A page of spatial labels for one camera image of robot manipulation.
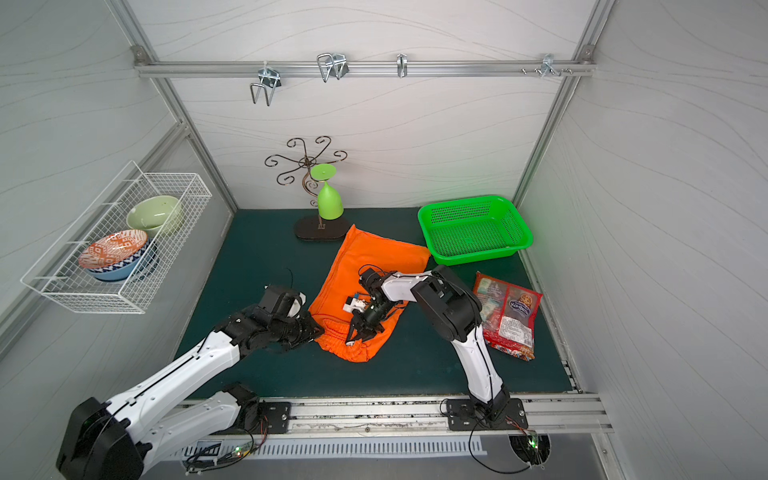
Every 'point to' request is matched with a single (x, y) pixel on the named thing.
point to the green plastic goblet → (330, 205)
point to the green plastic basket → (473, 230)
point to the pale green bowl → (154, 215)
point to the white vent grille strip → (339, 447)
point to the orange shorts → (339, 283)
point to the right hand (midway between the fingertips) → (351, 343)
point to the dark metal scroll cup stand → (311, 228)
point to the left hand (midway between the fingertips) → (325, 332)
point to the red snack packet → (508, 316)
